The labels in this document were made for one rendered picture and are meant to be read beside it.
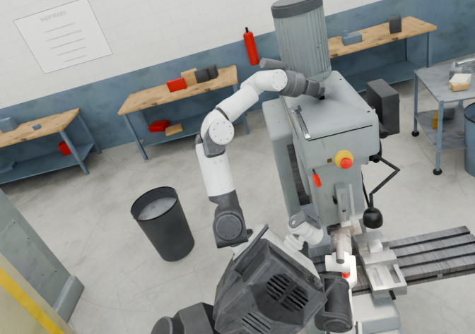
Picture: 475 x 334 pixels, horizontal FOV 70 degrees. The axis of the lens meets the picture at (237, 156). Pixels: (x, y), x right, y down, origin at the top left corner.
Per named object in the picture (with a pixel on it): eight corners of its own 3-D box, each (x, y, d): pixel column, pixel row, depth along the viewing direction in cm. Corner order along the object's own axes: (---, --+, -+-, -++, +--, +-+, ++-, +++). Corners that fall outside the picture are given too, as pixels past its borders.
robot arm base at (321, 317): (341, 340, 108) (358, 325, 100) (303, 327, 107) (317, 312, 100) (339, 296, 119) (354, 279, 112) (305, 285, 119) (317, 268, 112)
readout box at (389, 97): (403, 133, 158) (402, 92, 147) (383, 138, 159) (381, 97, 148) (385, 114, 175) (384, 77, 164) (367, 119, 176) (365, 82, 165)
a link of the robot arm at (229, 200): (206, 200, 100) (218, 243, 101) (235, 192, 100) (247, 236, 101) (208, 192, 111) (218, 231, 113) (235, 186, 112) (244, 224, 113)
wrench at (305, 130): (314, 138, 104) (314, 135, 104) (302, 141, 105) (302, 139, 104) (300, 106, 125) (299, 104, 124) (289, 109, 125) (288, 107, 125)
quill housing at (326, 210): (367, 219, 147) (362, 160, 131) (321, 229, 149) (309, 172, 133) (353, 193, 163) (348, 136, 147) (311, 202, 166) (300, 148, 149)
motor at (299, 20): (337, 77, 138) (327, -7, 121) (289, 90, 140) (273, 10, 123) (324, 63, 155) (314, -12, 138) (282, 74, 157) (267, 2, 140)
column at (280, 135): (374, 299, 252) (359, 116, 172) (312, 311, 257) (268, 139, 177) (353, 248, 295) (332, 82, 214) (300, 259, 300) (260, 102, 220)
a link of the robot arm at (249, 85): (285, 82, 113) (256, 106, 109) (270, 83, 120) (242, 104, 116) (276, 66, 110) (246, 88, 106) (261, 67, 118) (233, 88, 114)
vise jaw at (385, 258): (397, 264, 163) (396, 258, 161) (365, 269, 165) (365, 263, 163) (392, 254, 168) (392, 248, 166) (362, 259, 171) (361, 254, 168)
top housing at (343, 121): (382, 155, 114) (380, 113, 106) (305, 173, 117) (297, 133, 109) (341, 101, 154) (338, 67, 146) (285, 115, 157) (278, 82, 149)
